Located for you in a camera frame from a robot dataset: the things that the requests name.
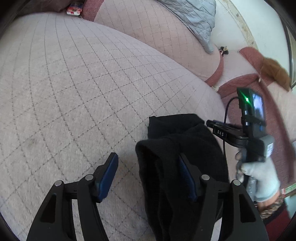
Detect black cable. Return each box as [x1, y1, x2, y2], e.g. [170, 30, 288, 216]
[222, 96, 242, 160]

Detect red padded headboard cushion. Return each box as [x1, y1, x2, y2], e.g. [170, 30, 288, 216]
[217, 47, 296, 186]

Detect small black bow ornament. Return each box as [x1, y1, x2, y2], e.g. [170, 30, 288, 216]
[219, 46, 229, 56]

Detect brown plush toy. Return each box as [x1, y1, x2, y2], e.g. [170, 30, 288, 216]
[261, 57, 291, 92]

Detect grey quilted blanket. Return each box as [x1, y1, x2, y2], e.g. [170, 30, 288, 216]
[159, 0, 216, 54]

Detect red white small box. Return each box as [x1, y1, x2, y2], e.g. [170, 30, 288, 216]
[66, 2, 84, 16]

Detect right hand white glove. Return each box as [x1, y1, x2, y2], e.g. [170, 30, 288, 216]
[237, 157, 280, 203]

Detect black camera box green light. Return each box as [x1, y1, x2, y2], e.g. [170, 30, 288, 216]
[237, 87, 266, 138]

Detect black sweatpants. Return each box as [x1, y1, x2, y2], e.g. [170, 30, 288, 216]
[135, 113, 229, 240]

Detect pink bolster pillow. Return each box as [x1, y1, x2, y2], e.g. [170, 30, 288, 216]
[82, 0, 224, 86]

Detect pink quilted bed cover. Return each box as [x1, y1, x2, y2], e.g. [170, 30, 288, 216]
[1, 13, 225, 240]

